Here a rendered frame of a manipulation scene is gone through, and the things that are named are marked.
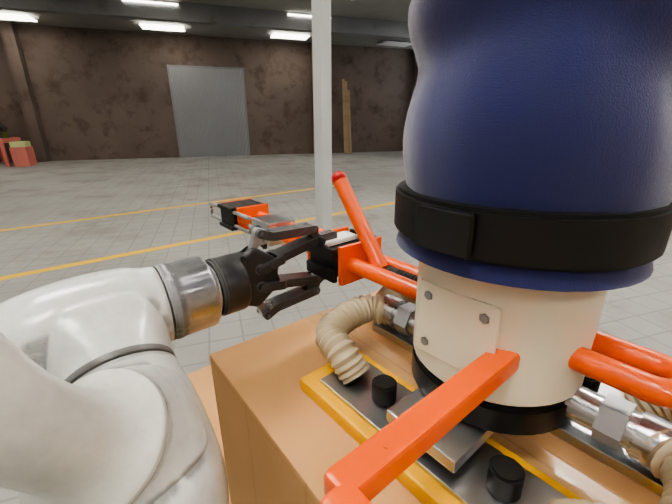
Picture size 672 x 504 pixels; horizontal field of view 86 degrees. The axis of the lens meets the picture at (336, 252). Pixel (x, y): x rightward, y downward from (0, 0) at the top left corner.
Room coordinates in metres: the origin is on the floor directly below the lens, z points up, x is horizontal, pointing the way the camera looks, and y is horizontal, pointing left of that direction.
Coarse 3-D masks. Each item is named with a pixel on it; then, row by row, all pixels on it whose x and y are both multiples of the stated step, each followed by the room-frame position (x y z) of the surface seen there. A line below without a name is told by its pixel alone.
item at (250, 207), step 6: (228, 204) 0.79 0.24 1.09; (234, 204) 0.79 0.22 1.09; (240, 204) 0.79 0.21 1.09; (246, 204) 0.79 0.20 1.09; (252, 204) 0.79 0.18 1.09; (258, 204) 0.78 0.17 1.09; (264, 204) 0.79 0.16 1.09; (240, 210) 0.75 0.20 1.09; (246, 210) 0.76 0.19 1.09; (252, 210) 0.77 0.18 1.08; (258, 210) 0.78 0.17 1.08; (264, 210) 0.79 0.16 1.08; (252, 216) 0.77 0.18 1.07; (246, 228) 0.76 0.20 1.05
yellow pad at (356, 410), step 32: (320, 384) 0.36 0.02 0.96; (352, 384) 0.36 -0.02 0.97; (384, 384) 0.33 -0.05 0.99; (352, 416) 0.31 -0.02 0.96; (384, 416) 0.30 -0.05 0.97; (480, 448) 0.26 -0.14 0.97; (416, 480) 0.24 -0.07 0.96; (448, 480) 0.23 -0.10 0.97; (480, 480) 0.23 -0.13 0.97; (512, 480) 0.21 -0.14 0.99; (544, 480) 0.23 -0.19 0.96
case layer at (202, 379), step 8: (208, 368) 0.93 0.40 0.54; (192, 376) 0.89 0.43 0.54; (200, 376) 0.89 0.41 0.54; (208, 376) 0.89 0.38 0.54; (200, 384) 0.86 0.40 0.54; (208, 384) 0.86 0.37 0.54; (200, 392) 0.82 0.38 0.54; (208, 392) 0.82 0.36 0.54; (208, 400) 0.79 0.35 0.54; (208, 408) 0.76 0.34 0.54; (216, 408) 0.76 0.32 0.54; (208, 416) 0.74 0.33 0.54; (216, 416) 0.74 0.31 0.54; (216, 424) 0.71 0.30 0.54; (216, 432) 0.69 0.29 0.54
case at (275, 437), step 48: (288, 336) 0.50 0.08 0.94; (240, 384) 0.38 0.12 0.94; (288, 384) 0.38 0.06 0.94; (240, 432) 0.37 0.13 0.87; (288, 432) 0.31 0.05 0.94; (336, 432) 0.31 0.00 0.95; (240, 480) 0.39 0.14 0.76; (288, 480) 0.27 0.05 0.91; (576, 480) 0.25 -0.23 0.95; (624, 480) 0.25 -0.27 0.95
